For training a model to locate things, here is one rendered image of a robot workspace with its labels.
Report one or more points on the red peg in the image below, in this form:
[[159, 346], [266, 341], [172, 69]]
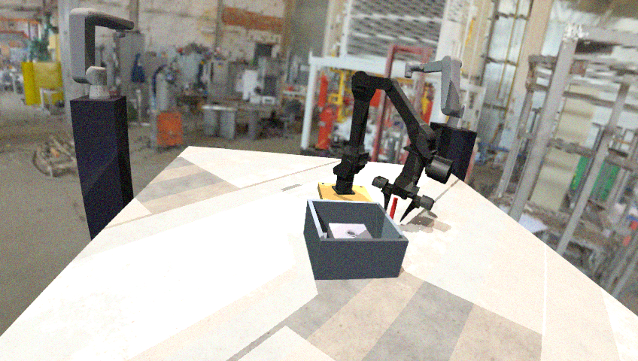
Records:
[[393, 207]]

